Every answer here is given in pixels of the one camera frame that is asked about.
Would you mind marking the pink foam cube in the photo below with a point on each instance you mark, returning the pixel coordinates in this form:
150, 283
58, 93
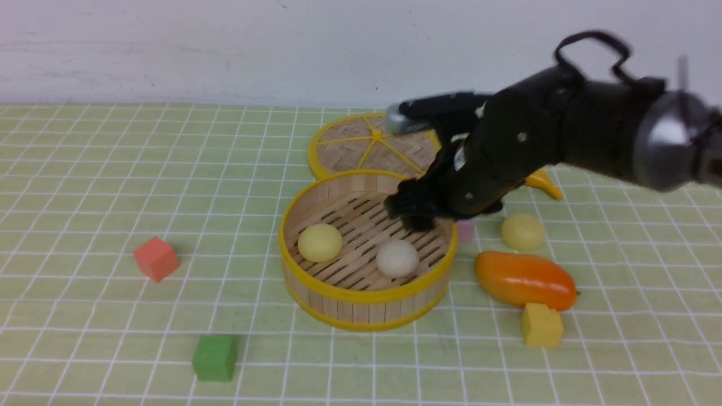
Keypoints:
466, 230

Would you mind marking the green checkered tablecloth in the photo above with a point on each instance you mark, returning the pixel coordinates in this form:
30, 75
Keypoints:
84, 185

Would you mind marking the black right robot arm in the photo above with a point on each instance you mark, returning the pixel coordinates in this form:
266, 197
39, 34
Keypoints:
635, 131

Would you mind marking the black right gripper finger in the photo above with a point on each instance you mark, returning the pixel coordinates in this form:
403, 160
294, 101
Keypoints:
415, 204

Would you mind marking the yellow bun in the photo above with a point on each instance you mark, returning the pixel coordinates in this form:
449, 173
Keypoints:
320, 243
523, 232

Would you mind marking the bamboo steamer lid yellow rim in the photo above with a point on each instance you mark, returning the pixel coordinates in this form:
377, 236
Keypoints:
361, 142

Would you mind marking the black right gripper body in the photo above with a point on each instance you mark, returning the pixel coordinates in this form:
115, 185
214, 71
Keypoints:
491, 143

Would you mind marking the orange toy mango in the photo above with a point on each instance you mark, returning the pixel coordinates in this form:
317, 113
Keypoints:
517, 279

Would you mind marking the bamboo steamer tray yellow rim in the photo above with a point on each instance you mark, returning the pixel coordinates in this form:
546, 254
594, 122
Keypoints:
349, 292

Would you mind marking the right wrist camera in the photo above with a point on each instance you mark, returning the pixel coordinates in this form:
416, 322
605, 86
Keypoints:
448, 113

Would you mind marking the white bun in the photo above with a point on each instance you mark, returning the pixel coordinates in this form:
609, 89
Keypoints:
396, 259

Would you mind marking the green cube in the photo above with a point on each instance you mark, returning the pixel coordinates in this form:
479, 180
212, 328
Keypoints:
215, 357

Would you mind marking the red cube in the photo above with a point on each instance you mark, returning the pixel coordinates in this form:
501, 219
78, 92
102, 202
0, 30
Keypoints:
156, 259

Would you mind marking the yellow toy banana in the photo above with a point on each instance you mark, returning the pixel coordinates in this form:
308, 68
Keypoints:
539, 179

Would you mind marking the yellow cube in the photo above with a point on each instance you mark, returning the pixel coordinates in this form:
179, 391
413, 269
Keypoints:
542, 326

